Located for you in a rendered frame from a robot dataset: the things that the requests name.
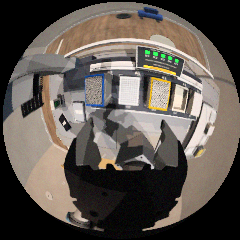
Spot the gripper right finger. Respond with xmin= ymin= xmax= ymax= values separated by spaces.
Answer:
xmin=153 ymin=120 xmax=188 ymax=198

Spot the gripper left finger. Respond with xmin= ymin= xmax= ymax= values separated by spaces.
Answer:
xmin=64 ymin=118 xmax=102 ymax=198

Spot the beige open rectangular reservoir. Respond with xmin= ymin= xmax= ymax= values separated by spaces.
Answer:
xmin=169 ymin=83 xmax=189 ymax=113

